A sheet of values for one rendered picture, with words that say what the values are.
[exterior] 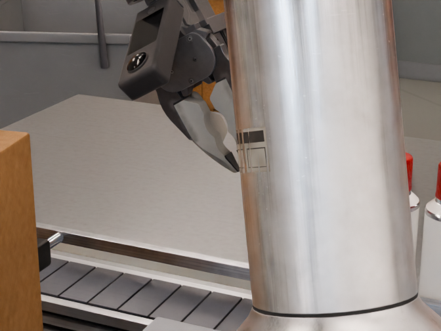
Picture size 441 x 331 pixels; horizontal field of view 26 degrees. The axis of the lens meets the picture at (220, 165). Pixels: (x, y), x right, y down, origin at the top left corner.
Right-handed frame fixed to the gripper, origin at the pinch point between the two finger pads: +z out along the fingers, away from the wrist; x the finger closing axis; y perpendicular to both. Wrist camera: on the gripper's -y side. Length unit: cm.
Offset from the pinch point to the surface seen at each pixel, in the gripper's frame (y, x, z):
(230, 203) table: 42, 28, 10
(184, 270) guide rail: 4.5, 15.1, 9.6
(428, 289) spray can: -1.0, -12.5, 18.9
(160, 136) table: 68, 49, -3
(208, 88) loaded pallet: 302, 161, -4
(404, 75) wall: 449, 122, 43
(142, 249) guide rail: -3.2, 13.3, 4.3
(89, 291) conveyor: -0.4, 24.6, 6.8
